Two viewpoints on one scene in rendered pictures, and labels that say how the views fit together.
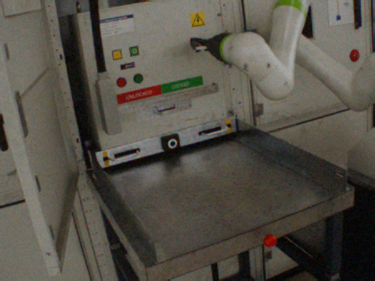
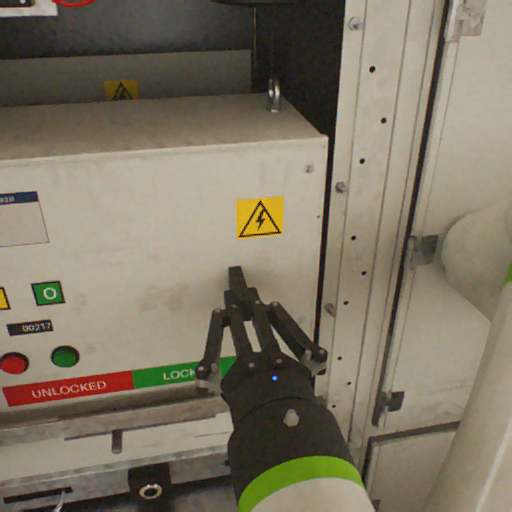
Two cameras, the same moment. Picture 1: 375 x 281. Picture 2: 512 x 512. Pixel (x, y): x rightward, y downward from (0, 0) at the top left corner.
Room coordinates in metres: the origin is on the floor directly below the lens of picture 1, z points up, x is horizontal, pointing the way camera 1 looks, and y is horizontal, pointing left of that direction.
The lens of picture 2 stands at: (1.07, -0.17, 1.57)
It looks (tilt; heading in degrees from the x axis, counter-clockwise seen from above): 32 degrees down; 10
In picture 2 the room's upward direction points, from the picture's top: straight up
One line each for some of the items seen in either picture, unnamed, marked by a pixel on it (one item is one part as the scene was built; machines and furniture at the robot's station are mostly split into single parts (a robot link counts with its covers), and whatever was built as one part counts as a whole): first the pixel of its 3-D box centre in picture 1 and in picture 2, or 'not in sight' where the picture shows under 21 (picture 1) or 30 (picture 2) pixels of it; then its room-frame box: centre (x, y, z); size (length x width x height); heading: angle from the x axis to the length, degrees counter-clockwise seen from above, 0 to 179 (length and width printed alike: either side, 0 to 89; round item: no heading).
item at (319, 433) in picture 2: (228, 48); (289, 465); (1.32, -0.15, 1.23); 0.09 x 0.06 x 0.12; 111
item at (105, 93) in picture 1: (107, 105); not in sight; (1.38, 0.24, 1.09); 0.08 x 0.05 x 0.17; 21
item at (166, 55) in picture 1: (158, 71); (126, 344); (1.52, 0.07, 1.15); 0.48 x 0.01 x 0.48; 111
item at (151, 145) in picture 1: (166, 140); (149, 462); (1.53, 0.08, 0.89); 0.54 x 0.05 x 0.06; 111
